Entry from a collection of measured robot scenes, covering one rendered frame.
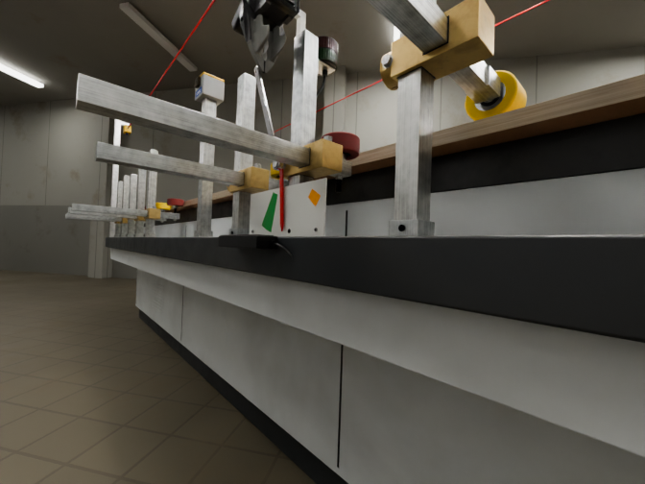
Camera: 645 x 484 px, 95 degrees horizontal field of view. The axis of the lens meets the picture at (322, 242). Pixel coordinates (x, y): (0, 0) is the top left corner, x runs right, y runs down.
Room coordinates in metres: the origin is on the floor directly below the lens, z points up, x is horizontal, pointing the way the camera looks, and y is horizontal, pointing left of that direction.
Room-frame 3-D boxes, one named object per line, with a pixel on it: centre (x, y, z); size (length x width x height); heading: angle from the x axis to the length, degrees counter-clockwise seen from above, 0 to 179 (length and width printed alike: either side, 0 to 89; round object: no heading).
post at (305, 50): (0.59, 0.05, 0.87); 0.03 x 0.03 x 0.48; 42
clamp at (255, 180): (0.76, 0.20, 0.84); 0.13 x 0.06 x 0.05; 42
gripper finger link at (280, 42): (0.55, 0.10, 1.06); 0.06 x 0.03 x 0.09; 42
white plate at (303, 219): (0.59, 0.09, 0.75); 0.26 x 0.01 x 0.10; 42
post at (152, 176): (1.51, 0.89, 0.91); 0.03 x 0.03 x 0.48; 42
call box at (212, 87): (0.97, 0.39, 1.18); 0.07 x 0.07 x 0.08; 42
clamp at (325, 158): (0.57, 0.03, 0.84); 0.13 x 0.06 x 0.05; 42
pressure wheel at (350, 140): (0.60, -0.03, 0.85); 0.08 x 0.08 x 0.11
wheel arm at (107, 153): (0.68, 0.26, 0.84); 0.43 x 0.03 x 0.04; 132
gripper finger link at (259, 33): (0.53, 0.12, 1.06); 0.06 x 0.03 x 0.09; 42
